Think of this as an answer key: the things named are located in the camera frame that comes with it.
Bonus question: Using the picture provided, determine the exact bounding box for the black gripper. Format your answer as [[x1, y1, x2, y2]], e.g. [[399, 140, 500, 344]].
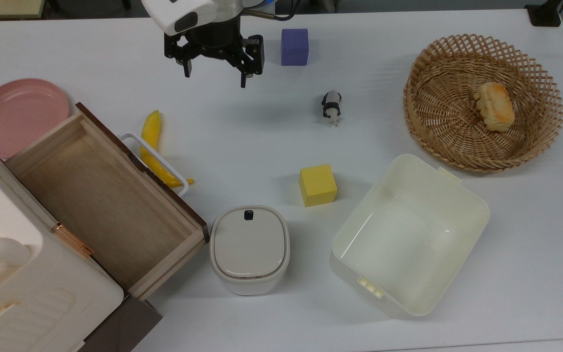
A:
[[164, 19, 265, 89]]

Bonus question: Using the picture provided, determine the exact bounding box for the small panda toy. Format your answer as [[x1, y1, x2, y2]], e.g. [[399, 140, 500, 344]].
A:
[[321, 90, 343, 127]]

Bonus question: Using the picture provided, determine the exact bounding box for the yellow toy banana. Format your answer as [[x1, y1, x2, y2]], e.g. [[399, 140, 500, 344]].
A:
[[140, 110, 195, 188]]

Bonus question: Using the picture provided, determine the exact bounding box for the wooden drawer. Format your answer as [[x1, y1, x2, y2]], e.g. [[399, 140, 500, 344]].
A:
[[5, 102, 210, 302]]

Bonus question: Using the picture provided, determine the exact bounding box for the toy bread roll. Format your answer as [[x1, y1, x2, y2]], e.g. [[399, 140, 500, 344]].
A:
[[474, 82, 516, 132]]

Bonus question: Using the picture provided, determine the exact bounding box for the purple foam block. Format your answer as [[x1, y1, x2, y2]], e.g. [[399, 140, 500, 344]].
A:
[[281, 28, 309, 66]]

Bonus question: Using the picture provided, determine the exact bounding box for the yellow foam block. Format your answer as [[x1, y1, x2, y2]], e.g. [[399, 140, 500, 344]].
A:
[[299, 164, 338, 208]]

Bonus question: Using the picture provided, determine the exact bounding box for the small white lidded bin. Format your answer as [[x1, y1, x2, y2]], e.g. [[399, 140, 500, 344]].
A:
[[209, 205, 291, 296]]

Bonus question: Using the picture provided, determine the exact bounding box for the pink plate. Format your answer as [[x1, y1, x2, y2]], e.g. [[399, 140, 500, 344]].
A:
[[0, 78, 71, 161]]

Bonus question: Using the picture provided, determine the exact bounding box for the yellow-green board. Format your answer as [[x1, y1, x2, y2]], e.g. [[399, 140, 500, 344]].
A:
[[0, 0, 46, 20]]

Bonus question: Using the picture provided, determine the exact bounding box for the round wicker basket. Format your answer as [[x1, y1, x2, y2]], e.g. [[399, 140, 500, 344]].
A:
[[403, 33, 563, 173]]

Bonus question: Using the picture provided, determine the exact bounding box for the cream plastic bin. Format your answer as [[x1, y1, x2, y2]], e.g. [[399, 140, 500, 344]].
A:
[[330, 154, 491, 319]]

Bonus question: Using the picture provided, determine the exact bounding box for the cream plastic cabinet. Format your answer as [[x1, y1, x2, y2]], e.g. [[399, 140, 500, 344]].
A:
[[0, 134, 125, 352]]

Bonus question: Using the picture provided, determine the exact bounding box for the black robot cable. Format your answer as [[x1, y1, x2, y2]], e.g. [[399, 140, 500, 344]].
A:
[[242, 0, 303, 22]]

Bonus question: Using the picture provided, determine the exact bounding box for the white drawer handle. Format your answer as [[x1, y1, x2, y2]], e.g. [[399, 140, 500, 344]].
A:
[[117, 132, 190, 198]]

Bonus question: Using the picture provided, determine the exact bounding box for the black clamp mount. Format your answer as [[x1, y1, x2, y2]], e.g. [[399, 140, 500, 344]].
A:
[[524, 0, 563, 27]]

